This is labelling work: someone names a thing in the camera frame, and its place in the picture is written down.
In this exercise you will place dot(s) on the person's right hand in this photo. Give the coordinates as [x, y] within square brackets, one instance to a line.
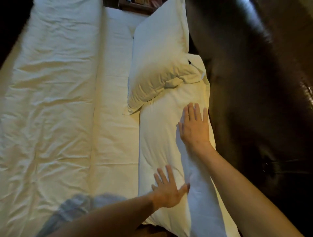
[195, 133]

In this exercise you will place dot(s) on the person's left hand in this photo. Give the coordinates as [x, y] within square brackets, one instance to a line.
[168, 194]

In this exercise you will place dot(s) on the person's left middle finger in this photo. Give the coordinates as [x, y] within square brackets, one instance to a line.
[162, 176]

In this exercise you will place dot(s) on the person's left thumb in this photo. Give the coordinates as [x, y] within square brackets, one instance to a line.
[185, 189]

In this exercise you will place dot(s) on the person's right little finger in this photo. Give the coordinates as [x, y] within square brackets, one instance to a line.
[205, 116]

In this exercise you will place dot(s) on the person's right thumb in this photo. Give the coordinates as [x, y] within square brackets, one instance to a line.
[181, 130]

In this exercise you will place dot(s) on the person's left little finger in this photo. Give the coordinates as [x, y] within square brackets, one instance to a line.
[153, 187]

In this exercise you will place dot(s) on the person's right middle finger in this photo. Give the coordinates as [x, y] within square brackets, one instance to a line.
[191, 111]

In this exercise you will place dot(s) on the long white pillow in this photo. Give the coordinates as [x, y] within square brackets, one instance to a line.
[159, 136]

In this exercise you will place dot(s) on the person's right forearm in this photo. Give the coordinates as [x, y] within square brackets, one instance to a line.
[244, 195]

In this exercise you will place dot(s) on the person's left forearm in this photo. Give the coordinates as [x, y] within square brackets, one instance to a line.
[110, 217]

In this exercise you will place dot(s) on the dark brown leather headboard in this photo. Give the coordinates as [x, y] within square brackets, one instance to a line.
[256, 97]

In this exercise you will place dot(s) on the white bed sheet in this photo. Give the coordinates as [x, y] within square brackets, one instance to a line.
[115, 136]

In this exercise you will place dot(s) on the white pillow with folded corner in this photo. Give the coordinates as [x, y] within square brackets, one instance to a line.
[159, 48]

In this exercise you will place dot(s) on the wooden nightstand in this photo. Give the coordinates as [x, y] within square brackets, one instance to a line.
[137, 6]

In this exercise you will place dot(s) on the white wrinkled duvet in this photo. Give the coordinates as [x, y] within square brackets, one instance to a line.
[49, 109]

